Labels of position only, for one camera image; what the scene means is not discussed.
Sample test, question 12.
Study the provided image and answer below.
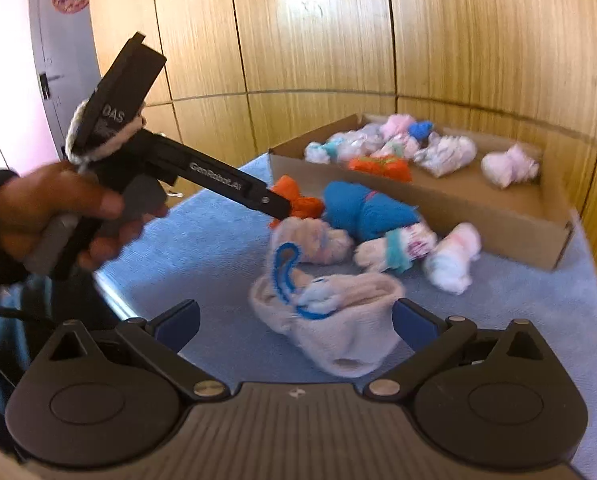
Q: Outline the pale pink sock roll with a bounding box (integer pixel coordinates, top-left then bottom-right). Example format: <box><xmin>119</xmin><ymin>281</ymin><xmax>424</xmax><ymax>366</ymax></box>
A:
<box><xmin>481</xmin><ymin>144</ymin><xmax>539</xmax><ymax>188</ymax></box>

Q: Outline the white purple-spotted sock roll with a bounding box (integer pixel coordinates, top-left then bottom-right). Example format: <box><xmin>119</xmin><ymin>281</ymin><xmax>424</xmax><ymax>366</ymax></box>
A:
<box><xmin>413</xmin><ymin>132</ymin><xmax>477</xmax><ymax>178</ymax></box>

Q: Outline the person's left hand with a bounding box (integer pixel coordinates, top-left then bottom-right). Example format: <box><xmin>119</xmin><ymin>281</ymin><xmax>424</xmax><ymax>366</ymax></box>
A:
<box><xmin>0</xmin><ymin>162</ymin><xmax>168</xmax><ymax>271</ymax></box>

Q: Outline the white pink sock roll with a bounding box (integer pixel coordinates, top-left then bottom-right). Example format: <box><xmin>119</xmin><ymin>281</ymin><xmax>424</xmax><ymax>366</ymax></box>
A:
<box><xmin>423</xmin><ymin>222</ymin><xmax>481</xmax><ymax>295</ymax></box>

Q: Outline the white blue-trimmed sock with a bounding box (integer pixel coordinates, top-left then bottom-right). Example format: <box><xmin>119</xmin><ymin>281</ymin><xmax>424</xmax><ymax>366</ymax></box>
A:
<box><xmin>250</xmin><ymin>242</ymin><xmax>405</xmax><ymax>378</ymax></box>

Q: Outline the white teal sock bundle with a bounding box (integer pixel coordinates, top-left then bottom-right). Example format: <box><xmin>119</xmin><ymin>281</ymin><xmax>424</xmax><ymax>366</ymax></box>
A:
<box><xmin>353</xmin><ymin>222</ymin><xmax>437</xmax><ymax>273</ymax></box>

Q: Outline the blue towel mat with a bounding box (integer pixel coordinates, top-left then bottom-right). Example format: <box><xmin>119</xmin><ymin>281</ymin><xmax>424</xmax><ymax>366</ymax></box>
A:
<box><xmin>92</xmin><ymin>152</ymin><xmax>597</xmax><ymax>461</ymax></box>

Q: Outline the grey door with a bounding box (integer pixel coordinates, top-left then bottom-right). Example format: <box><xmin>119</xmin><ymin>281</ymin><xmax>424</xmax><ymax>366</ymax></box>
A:
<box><xmin>28</xmin><ymin>0</ymin><xmax>100</xmax><ymax>157</ymax></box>

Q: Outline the blue knit sock roll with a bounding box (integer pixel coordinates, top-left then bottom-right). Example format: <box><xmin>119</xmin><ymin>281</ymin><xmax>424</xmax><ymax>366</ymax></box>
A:
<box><xmin>323</xmin><ymin>181</ymin><xmax>423</xmax><ymax>243</ymax></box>

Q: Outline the white orange sock bundle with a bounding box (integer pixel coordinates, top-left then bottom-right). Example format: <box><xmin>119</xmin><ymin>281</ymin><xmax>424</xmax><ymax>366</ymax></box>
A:
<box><xmin>269</xmin><ymin>176</ymin><xmax>353</xmax><ymax>266</ymax></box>

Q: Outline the wooden wardrobe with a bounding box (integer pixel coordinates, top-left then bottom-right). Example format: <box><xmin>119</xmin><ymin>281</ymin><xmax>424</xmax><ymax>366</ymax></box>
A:
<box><xmin>90</xmin><ymin>0</ymin><xmax>597</xmax><ymax>259</ymax></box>

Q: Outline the brown cardboard box tray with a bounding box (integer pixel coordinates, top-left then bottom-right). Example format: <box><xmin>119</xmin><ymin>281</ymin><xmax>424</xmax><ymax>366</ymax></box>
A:
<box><xmin>269</xmin><ymin>114</ymin><xmax>573</xmax><ymax>271</ymax></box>

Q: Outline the orange green sock roll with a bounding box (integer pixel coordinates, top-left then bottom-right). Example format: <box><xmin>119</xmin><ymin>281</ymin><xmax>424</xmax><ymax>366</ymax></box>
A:
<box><xmin>347</xmin><ymin>156</ymin><xmax>412</xmax><ymax>183</ymax></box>

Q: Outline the grey sock roll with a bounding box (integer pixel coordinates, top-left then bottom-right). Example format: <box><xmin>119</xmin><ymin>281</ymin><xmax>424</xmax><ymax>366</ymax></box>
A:
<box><xmin>327</xmin><ymin>122</ymin><xmax>385</xmax><ymax>154</ymax></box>

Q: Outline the pink fluffy sock bundle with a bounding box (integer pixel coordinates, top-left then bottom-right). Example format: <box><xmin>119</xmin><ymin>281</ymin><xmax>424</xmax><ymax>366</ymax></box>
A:
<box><xmin>379</xmin><ymin>114</ymin><xmax>435</xmax><ymax>143</ymax></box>

